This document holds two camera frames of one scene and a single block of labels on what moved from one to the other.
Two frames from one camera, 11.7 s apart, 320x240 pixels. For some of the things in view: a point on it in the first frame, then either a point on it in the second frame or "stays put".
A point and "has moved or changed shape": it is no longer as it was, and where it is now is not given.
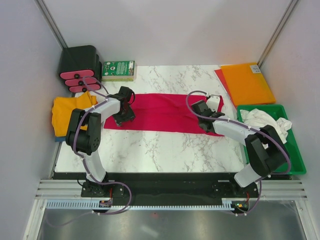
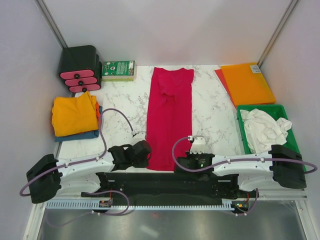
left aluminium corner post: [51, 23] stays put
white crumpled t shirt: [258, 118] stays put
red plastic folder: [221, 78] stays put
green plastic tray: [278, 111] stays put
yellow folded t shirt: [62, 108] stays put
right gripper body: [213, 112] -> [190, 156]
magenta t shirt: [164, 112] has moved or changed shape
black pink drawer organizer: [80, 69] stays put
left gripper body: [124, 116] -> [141, 163]
